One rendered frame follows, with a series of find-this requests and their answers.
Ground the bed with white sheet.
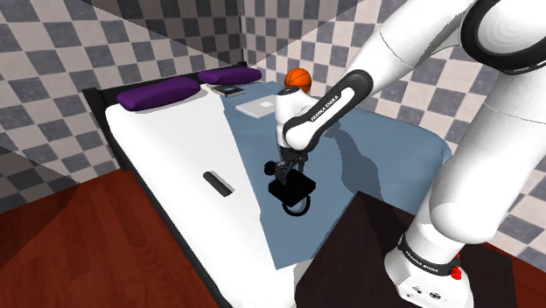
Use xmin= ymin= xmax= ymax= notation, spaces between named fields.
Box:
xmin=81 ymin=60 xmax=453 ymax=308

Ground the black box with loop strap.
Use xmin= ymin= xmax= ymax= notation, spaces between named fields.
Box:
xmin=263 ymin=160 xmax=318 ymax=218

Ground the dark book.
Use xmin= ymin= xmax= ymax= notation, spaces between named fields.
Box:
xmin=212 ymin=84 xmax=248 ymax=99

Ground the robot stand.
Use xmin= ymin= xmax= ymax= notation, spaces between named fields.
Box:
xmin=294 ymin=190 xmax=520 ymax=308

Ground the black remote control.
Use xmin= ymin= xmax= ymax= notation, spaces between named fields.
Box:
xmin=202 ymin=171 xmax=235 ymax=198

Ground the purple pillow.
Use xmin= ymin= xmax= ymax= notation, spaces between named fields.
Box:
xmin=197 ymin=66 xmax=263 ymax=86
xmin=115 ymin=76 xmax=201 ymax=113

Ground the blue blanket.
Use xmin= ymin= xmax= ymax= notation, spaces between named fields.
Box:
xmin=220 ymin=80 xmax=453 ymax=271

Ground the orange basketball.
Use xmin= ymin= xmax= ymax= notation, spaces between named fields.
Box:
xmin=283 ymin=67 xmax=312 ymax=94

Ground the white closed laptop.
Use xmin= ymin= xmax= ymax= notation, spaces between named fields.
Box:
xmin=234 ymin=94 xmax=278 ymax=120

